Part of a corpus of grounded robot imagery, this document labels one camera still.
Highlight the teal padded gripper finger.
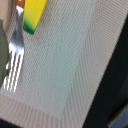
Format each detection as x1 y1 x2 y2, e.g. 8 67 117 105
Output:
0 19 9 87

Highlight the yellow toy banana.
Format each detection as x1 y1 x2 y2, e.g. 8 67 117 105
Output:
23 0 48 34

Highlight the round beige plate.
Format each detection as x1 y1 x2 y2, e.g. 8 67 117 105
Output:
0 0 12 29

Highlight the white striped placemat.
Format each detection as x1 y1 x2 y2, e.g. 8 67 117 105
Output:
0 0 128 128

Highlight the fork with wooden handle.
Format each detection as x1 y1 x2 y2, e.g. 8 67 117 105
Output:
3 0 25 92

